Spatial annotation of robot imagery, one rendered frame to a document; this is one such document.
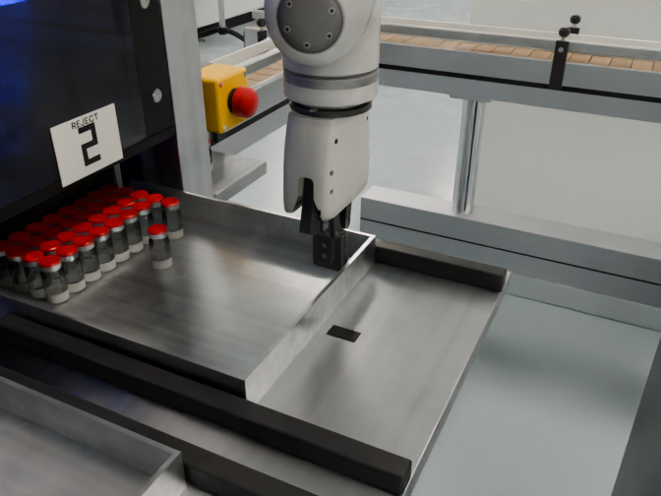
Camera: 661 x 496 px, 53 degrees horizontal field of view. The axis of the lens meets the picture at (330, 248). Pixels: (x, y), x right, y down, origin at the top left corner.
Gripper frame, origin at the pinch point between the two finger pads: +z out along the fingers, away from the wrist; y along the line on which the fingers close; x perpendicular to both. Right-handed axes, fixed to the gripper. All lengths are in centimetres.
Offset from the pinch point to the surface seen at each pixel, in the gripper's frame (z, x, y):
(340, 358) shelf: 4.5, 6.1, 10.4
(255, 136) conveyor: 7, -34, -40
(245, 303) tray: 4.3, -6.0, 7.1
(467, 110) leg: 12, -9, -86
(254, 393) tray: 3.1, 2.4, 18.8
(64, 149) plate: -10.1, -23.5, 10.0
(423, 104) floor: 92, -97, -327
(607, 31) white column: 4, 12, -144
